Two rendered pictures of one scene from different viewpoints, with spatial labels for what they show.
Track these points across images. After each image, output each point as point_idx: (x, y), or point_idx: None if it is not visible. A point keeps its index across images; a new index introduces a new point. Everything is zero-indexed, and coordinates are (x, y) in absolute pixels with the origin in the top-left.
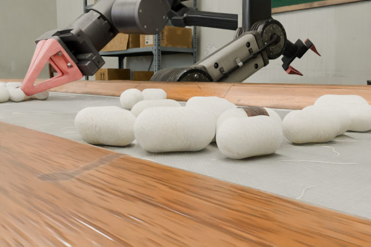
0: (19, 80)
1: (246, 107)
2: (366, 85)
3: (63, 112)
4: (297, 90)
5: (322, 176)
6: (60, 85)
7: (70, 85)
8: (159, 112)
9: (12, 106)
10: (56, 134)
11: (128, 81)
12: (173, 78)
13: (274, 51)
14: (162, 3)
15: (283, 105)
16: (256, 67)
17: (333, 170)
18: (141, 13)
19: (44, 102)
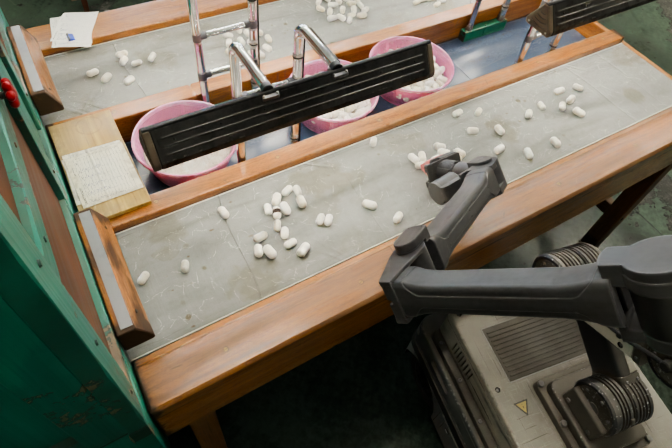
0: (596, 147)
1: (276, 209)
2: (360, 297)
3: (358, 185)
4: (354, 261)
5: (253, 215)
6: (525, 178)
7: (513, 184)
8: (274, 194)
9: (390, 168)
10: (305, 184)
11: (489, 214)
12: (550, 253)
13: (659, 371)
14: (443, 195)
15: (352, 258)
16: (622, 347)
17: (255, 218)
18: (430, 188)
19: (416, 177)
